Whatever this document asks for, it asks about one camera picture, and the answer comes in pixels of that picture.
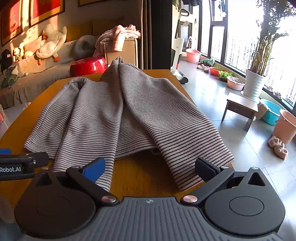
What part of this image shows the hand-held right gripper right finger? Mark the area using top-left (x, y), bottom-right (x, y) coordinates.
top-left (180, 158), bottom-right (266, 205)

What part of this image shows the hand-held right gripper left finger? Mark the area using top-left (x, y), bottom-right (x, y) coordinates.
top-left (35, 158), bottom-right (119, 206)

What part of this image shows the grey striped garment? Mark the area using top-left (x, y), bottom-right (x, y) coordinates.
top-left (24, 56), bottom-right (235, 192)

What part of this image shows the pink clothes pile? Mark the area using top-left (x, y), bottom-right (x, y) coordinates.
top-left (94, 24), bottom-right (141, 57)

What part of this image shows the green dinosaur plush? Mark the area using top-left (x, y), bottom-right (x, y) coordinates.
top-left (1, 65), bottom-right (20, 89)

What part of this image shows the small wooden stool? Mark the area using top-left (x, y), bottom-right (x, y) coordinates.
top-left (221, 92), bottom-right (259, 131)

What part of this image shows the pink plush slipper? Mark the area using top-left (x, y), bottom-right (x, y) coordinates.
top-left (268, 136), bottom-right (285, 149)
top-left (274, 144), bottom-right (289, 160)

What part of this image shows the grey sofa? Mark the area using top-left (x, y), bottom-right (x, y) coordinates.
top-left (0, 20), bottom-right (109, 109)

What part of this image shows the blue basin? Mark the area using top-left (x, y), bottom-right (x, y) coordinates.
top-left (259, 99), bottom-right (284, 126)

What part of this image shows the pink bucket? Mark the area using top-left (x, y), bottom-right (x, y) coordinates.
top-left (272, 109), bottom-right (296, 146)

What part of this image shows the dark bag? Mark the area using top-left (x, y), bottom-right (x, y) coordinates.
top-left (1, 49), bottom-right (13, 72)

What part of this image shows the pink bowl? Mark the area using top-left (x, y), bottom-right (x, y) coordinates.
top-left (227, 76), bottom-right (245, 91)

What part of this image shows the white plant pot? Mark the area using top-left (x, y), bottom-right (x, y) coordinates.
top-left (242, 69), bottom-right (267, 102)

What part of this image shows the red pot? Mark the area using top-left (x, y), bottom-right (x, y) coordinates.
top-left (69, 57), bottom-right (111, 78)

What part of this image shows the pink pillow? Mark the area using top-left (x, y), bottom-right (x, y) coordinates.
top-left (24, 35), bottom-right (47, 54)

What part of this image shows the white goose plush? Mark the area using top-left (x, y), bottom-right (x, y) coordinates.
top-left (36, 23), bottom-right (67, 65)

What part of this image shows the pink basin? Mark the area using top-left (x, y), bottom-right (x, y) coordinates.
top-left (186, 48), bottom-right (201, 63)

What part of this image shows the white upright vacuum cleaner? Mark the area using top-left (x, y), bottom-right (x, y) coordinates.
top-left (171, 8), bottom-right (189, 84)

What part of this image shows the grey neck pillow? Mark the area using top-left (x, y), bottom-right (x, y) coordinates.
top-left (73, 35), bottom-right (102, 61)

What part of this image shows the beige box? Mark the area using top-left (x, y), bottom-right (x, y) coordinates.
top-left (104, 38), bottom-right (139, 70)

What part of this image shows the red framed picture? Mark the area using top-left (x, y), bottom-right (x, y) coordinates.
top-left (1, 0), bottom-right (23, 45)
top-left (29, 0), bottom-right (65, 28)

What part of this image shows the yellow sofa cushion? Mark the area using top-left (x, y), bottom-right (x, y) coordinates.
top-left (66, 23), bottom-right (93, 42)
top-left (92, 20), bottom-right (123, 36)

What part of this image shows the tall bamboo plant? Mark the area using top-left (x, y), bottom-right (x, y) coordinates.
top-left (246, 0), bottom-right (296, 77)

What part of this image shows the brown curtain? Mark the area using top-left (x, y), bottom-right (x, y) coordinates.
top-left (128, 0), bottom-right (152, 70)

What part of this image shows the black window frame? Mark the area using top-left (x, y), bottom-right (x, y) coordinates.
top-left (199, 0), bottom-right (296, 107)

